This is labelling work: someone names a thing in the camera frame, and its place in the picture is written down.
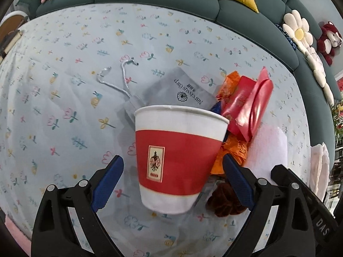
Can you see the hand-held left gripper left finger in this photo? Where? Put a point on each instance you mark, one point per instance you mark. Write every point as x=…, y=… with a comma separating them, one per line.
x=108, y=182

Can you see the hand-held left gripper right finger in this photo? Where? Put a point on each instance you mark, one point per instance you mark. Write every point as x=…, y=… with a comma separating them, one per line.
x=238, y=182

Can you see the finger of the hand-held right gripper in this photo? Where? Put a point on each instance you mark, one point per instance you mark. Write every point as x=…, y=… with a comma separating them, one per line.
x=321, y=219

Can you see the bin with white liner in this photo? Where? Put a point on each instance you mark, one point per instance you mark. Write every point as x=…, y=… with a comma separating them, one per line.
x=320, y=166

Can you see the red and white paper cup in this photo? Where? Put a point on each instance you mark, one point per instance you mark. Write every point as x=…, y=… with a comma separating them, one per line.
x=174, y=152

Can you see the dark brown scrunchie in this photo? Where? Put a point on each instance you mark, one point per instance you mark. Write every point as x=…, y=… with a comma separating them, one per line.
x=222, y=200

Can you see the orange plastic wrapper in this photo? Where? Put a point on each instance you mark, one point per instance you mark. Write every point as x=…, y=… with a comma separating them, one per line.
x=233, y=150

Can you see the white tissue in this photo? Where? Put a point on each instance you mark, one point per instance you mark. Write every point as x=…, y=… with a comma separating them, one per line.
x=268, y=144

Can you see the floral light blue tablecloth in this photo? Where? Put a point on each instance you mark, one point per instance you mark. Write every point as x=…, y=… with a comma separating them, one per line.
x=67, y=139

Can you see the red foil packet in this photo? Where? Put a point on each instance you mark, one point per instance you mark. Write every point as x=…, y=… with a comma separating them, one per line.
x=249, y=104

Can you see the green potted plants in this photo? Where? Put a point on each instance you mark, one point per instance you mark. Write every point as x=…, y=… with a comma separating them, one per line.
x=338, y=120

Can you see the pink fleece cloth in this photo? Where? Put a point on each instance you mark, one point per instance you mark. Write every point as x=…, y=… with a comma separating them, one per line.
x=16, y=238

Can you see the flat white flower cushion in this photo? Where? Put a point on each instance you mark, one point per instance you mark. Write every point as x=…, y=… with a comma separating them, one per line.
x=320, y=72

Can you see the round white flower cushion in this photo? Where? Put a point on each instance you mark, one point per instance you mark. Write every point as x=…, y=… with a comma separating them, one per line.
x=298, y=32

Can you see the red and white teddy bear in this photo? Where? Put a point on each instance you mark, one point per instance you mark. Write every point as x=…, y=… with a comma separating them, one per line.
x=331, y=42

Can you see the black notebook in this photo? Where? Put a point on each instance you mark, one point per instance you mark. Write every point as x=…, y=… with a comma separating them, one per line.
x=9, y=42

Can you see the white chair with wooden seat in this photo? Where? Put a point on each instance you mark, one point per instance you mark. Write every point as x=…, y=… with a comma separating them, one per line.
x=12, y=21

